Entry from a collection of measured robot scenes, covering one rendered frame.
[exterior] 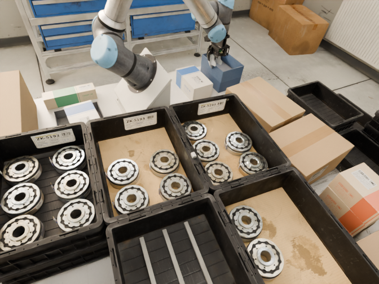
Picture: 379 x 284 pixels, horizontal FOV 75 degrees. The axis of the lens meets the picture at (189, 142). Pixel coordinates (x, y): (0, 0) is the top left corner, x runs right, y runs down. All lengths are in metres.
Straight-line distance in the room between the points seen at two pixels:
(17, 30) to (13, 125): 2.60
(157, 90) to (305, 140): 0.64
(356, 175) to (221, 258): 0.52
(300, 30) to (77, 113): 2.93
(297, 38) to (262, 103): 2.47
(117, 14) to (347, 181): 1.02
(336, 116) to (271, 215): 1.25
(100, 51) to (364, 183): 1.03
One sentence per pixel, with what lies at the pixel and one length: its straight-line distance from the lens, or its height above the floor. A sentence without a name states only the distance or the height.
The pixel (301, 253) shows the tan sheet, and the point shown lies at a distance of 0.85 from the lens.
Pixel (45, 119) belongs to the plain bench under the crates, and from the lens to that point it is 1.35.
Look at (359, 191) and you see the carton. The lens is 0.94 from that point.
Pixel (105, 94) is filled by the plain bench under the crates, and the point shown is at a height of 0.70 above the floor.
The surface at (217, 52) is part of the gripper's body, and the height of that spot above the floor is 0.93.
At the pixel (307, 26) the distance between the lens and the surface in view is 3.59.
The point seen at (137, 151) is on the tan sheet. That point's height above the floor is 0.83.
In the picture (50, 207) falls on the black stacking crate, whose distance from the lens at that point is 0.88.
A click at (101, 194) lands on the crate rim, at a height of 0.92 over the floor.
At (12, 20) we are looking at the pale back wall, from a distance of 3.55.
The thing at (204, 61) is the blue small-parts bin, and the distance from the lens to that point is 1.50.
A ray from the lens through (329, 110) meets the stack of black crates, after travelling 2.01.
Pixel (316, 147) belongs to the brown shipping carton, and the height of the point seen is 0.86.
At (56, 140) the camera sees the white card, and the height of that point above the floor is 0.88.
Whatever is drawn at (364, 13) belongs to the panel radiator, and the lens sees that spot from 3.74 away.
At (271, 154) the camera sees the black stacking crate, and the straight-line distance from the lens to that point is 0.93.
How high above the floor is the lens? 1.55
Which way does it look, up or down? 48 degrees down
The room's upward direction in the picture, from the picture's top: 7 degrees clockwise
